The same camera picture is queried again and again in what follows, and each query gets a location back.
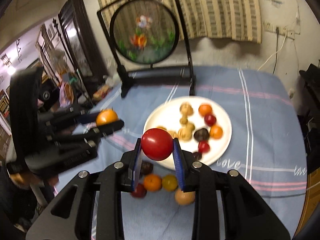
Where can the dark wooden cabinet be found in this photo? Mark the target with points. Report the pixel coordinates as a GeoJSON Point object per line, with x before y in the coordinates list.
{"type": "Point", "coordinates": [80, 42]}

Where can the colourful packet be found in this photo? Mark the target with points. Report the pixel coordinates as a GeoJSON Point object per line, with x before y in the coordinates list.
{"type": "Point", "coordinates": [101, 91]}

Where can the white wall sockets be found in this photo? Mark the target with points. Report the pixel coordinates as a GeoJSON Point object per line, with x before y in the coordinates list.
{"type": "Point", "coordinates": [269, 26]}

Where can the yellow round fruit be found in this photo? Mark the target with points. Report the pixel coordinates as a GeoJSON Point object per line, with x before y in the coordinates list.
{"type": "Point", "coordinates": [170, 182]}

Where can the large orange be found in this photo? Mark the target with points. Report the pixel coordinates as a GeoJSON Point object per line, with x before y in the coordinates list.
{"type": "Point", "coordinates": [205, 110]}

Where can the black bag round logo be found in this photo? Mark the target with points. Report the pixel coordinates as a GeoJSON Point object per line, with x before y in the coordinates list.
{"type": "Point", "coordinates": [46, 95]}

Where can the person's left hand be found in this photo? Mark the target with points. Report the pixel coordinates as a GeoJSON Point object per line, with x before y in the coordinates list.
{"type": "Point", "coordinates": [21, 178]}

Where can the dark round fruit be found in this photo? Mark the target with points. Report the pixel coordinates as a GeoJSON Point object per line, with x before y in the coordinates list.
{"type": "Point", "coordinates": [146, 167]}

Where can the red round fruit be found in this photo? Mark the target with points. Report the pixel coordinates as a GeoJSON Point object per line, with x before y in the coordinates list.
{"type": "Point", "coordinates": [138, 190]}

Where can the dark furniture piece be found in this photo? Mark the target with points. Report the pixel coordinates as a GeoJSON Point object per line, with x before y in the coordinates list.
{"type": "Point", "coordinates": [312, 100]}

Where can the round embroidered screen black stand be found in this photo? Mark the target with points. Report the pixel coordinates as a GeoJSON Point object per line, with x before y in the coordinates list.
{"type": "Point", "coordinates": [143, 30]}

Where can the orange hanging bag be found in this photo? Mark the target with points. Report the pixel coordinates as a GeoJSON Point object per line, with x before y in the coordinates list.
{"type": "Point", "coordinates": [67, 91]}

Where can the tan round fruit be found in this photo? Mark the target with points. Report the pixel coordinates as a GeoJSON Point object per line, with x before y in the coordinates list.
{"type": "Point", "coordinates": [184, 197]}

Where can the small dark plum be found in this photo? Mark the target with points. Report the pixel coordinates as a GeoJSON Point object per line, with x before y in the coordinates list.
{"type": "Point", "coordinates": [197, 155]}

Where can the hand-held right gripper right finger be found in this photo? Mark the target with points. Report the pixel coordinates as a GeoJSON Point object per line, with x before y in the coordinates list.
{"type": "Point", "coordinates": [178, 165]}

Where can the blue plaid blanket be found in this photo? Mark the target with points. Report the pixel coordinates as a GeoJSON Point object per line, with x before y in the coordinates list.
{"type": "Point", "coordinates": [262, 120]}

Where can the small orange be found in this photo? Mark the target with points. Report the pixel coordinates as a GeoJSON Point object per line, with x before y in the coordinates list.
{"type": "Point", "coordinates": [216, 131]}
{"type": "Point", "coordinates": [152, 182]}

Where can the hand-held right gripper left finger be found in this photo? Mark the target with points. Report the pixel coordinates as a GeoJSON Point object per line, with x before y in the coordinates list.
{"type": "Point", "coordinates": [137, 170]}

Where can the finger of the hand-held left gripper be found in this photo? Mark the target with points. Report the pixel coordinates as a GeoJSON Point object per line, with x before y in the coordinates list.
{"type": "Point", "coordinates": [110, 127]}
{"type": "Point", "coordinates": [87, 118]}

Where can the red tomato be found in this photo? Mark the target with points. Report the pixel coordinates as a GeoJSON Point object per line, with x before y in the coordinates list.
{"type": "Point", "coordinates": [157, 144]}

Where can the large dark brown fruit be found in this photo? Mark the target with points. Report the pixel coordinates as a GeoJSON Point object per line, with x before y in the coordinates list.
{"type": "Point", "coordinates": [201, 134]}

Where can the white round plate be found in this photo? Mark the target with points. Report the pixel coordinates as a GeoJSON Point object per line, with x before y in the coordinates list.
{"type": "Point", "coordinates": [165, 115]}

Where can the red plum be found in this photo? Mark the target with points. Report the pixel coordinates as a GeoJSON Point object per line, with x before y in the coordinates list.
{"type": "Point", "coordinates": [203, 146]}
{"type": "Point", "coordinates": [210, 119]}

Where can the yellow orange with stem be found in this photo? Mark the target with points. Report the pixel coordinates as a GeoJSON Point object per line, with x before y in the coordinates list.
{"type": "Point", "coordinates": [107, 117]}

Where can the white fan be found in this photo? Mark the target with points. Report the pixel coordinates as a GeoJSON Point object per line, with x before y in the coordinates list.
{"type": "Point", "coordinates": [58, 56]}

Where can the striped curtain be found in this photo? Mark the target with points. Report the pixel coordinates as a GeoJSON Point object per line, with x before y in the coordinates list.
{"type": "Point", "coordinates": [212, 10]}

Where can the pile of tan walnuts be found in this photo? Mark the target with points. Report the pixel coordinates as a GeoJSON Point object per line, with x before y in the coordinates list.
{"type": "Point", "coordinates": [186, 108]}

